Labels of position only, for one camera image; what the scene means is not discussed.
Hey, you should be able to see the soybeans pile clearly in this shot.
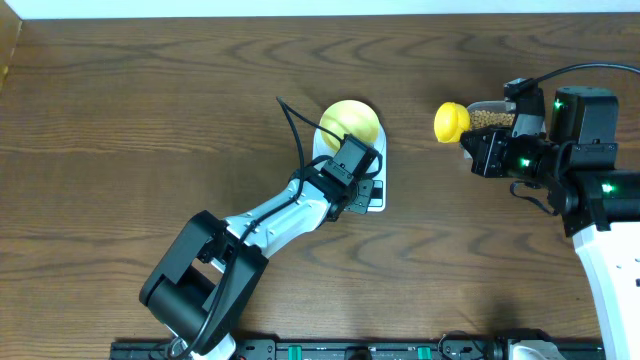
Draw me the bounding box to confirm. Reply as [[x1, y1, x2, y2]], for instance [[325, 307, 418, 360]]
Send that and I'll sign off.
[[469, 110, 515, 129]]

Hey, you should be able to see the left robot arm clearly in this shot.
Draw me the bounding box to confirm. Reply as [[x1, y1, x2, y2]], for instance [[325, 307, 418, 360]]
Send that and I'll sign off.
[[139, 134, 387, 359]]

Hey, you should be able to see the clear plastic container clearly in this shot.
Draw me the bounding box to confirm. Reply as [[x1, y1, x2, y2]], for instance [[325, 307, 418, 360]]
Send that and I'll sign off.
[[466, 101, 515, 130]]

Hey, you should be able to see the yellow measuring scoop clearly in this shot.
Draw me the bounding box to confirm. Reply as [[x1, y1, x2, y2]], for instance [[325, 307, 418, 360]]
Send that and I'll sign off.
[[434, 102, 471, 143]]

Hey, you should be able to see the left black cable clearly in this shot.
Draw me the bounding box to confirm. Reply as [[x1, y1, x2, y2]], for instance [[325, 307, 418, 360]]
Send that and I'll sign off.
[[169, 95, 386, 360]]

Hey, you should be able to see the white digital kitchen scale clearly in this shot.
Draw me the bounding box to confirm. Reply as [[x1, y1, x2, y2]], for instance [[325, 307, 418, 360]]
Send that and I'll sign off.
[[313, 127, 387, 212]]

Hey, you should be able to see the yellow bowl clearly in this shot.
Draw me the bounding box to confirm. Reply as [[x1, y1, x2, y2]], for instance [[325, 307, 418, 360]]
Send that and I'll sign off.
[[319, 100, 382, 151]]

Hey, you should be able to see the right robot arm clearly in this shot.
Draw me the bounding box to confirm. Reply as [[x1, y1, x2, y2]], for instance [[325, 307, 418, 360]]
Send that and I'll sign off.
[[460, 86, 639, 359]]

